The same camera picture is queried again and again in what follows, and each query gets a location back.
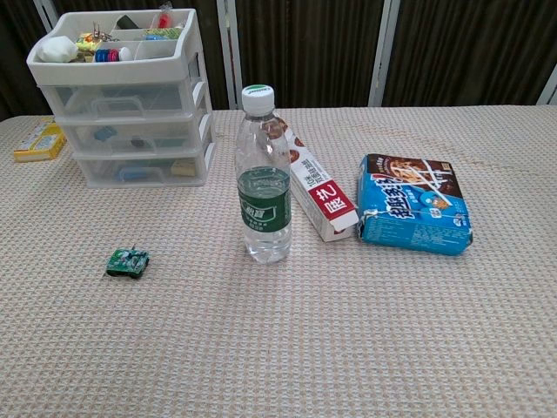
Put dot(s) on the white plastic drawer organizer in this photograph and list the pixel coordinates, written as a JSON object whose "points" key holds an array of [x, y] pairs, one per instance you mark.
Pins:
{"points": [[109, 72]]}

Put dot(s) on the green yellow packet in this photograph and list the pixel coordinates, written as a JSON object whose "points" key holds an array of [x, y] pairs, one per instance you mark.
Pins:
{"points": [[163, 34]]}

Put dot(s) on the blue flat item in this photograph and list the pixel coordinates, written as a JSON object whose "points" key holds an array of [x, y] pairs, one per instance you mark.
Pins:
{"points": [[135, 175]]}

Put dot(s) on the small black block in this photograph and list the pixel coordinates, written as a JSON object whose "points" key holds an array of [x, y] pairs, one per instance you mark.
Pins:
{"points": [[127, 22]]}

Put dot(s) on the white partition post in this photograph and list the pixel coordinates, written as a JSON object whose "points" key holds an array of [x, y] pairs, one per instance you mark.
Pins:
{"points": [[229, 52], [43, 13], [383, 52], [548, 87]]}

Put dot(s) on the clear drawer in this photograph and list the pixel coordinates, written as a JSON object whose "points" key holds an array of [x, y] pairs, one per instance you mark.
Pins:
{"points": [[100, 174], [78, 98], [87, 139]]}

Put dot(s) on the yellow candy wrapper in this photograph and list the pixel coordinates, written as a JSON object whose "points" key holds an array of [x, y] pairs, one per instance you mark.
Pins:
{"points": [[87, 43]]}

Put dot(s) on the clear bottom drawer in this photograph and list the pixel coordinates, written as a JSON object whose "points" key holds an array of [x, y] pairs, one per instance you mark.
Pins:
{"points": [[100, 174]]}

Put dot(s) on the small green circuit board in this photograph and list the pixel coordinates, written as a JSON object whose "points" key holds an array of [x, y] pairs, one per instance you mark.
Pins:
{"points": [[127, 262]]}

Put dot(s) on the clear top drawer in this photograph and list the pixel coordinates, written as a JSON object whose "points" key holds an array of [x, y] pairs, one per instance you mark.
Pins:
{"points": [[78, 98]]}

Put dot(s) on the red item in clear bag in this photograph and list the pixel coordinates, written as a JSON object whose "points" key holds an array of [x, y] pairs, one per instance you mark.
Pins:
{"points": [[164, 19]]}

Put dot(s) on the clear green-label water bottle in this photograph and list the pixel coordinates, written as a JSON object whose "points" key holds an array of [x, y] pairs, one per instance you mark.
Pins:
{"points": [[263, 200]]}

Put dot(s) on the metal binder clips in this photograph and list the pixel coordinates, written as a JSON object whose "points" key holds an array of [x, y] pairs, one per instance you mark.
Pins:
{"points": [[102, 34]]}

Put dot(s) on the stack of colourful magnets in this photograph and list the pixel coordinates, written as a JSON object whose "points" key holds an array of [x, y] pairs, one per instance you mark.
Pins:
{"points": [[106, 55]]}

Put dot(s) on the dark pleated curtain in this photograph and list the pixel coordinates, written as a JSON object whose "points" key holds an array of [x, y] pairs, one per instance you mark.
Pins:
{"points": [[304, 52]]}

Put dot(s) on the red white toothpaste box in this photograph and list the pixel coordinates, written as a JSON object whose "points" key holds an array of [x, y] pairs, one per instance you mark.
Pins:
{"points": [[324, 200]]}

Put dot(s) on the beige woven tablecloth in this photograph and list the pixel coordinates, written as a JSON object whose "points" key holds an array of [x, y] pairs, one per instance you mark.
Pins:
{"points": [[278, 339]]}

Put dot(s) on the small black round part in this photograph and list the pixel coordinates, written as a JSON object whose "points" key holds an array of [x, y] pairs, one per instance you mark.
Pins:
{"points": [[137, 142]]}

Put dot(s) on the blue binder clip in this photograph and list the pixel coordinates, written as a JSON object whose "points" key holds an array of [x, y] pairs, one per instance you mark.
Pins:
{"points": [[106, 133]]}

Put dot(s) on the beige block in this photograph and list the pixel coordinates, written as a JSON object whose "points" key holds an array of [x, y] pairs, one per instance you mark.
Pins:
{"points": [[183, 168]]}

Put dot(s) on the yellow cardboard box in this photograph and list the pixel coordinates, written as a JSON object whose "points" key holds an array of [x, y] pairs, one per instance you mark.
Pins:
{"points": [[41, 146]]}

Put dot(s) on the blue cookie package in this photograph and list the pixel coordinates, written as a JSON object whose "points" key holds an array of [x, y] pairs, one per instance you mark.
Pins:
{"points": [[413, 209]]}

